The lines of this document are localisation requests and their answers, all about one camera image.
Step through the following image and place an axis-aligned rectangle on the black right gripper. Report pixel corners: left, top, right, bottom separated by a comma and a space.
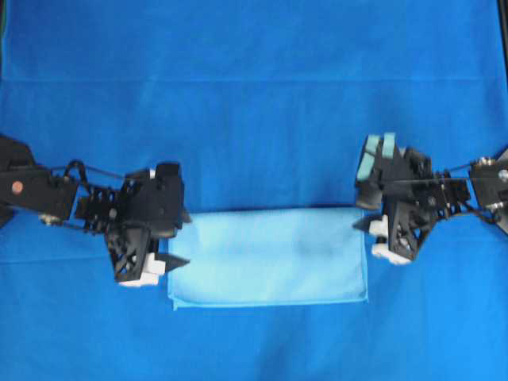
352, 146, 433, 265

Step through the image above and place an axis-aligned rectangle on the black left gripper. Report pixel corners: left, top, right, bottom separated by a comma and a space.
104, 162, 192, 283

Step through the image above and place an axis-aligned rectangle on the light blue towel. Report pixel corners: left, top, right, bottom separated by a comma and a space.
167, 207, 368, 309

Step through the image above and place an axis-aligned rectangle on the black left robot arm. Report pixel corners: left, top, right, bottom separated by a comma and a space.
1, 136, 191, 287

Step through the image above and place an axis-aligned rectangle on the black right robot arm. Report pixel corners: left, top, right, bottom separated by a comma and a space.
353, 148, 507, 264

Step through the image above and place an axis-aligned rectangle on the right wrist camera teal mount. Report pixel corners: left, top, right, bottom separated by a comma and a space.
356, 133, 395, 181

